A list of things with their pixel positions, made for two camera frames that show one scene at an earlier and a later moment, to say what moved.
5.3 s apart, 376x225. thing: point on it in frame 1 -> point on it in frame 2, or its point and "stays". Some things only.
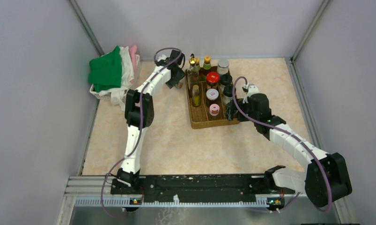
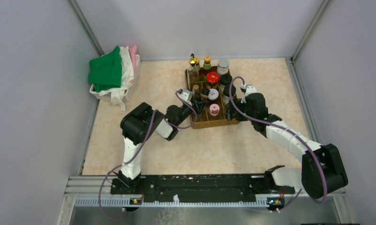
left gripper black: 180,74 -> 199,105
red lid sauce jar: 212,78 stays
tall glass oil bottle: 192,73 stays
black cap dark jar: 230,110 stays
